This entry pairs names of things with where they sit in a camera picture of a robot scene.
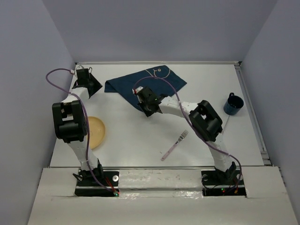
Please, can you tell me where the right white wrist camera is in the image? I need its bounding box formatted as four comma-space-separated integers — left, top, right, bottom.
132, 86, 143, 96

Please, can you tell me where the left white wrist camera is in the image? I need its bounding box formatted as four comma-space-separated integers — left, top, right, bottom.
75, 64, 93, 73

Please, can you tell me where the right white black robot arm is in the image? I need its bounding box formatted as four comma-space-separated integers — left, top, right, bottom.
133, 86, 236, 185

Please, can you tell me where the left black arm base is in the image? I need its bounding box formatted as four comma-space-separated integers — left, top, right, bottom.
73, 170, 120, 197

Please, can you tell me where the navy whale placemat cloth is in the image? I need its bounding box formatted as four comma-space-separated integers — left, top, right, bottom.
105, 65, 187, 111

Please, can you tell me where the aluminium table edge rail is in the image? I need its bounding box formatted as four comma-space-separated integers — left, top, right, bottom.
75, 61, 240, 66

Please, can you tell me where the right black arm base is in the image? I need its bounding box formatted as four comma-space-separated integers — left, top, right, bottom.
201, 170, 247, 197

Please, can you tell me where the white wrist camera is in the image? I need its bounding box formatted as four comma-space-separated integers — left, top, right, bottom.
75, 64, 93, 73
132, 86, 143, 96

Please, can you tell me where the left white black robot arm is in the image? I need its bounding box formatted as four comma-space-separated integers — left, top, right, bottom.
46, 68, 104, 187

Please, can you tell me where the yellow round plate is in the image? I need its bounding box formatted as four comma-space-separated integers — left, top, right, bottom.
88, 116, 105, 150

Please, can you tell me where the fork with pink handle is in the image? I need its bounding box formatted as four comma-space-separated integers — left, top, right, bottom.
161, 130, 188, 161

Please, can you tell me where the dark blue mug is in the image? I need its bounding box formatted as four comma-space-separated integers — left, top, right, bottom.
223, 92, 244, 116

